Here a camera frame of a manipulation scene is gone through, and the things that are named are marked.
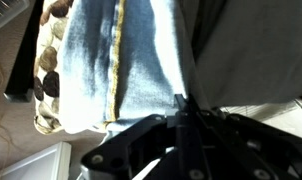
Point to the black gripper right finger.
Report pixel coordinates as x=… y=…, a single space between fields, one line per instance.
x=251 y=150

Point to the light blue jean trousers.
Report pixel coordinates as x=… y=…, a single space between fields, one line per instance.
x=141 y=66

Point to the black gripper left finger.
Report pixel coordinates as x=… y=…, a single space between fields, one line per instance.
x=137 y=146

